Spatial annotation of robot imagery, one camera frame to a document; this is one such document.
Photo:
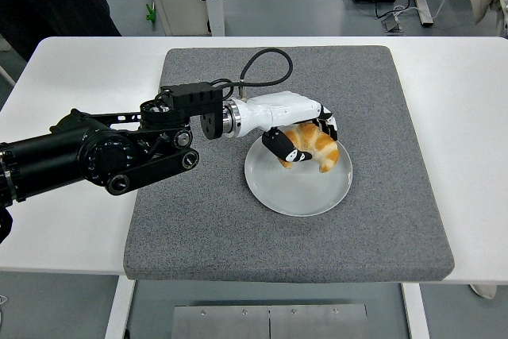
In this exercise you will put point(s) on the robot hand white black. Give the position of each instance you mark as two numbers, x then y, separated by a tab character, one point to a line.
278	110

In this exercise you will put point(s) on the golden croissant bread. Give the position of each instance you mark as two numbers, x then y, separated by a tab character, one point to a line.
323	150

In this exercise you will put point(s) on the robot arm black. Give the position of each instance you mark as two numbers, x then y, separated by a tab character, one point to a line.
47	156

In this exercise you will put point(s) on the light grey round plate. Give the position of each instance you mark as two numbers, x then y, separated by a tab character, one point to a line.
301	192

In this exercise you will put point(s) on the grey felt mat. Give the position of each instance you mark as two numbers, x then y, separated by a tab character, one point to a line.
278	243

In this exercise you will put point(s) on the small grey metal box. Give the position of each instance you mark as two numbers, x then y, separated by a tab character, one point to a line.
393	24

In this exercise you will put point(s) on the small green object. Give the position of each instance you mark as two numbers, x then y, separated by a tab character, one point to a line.
150	12

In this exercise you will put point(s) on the white table leg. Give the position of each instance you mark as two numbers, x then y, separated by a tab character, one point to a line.
414	311
119	307

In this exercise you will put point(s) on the person's foot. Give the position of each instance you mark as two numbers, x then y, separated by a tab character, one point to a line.
484	291

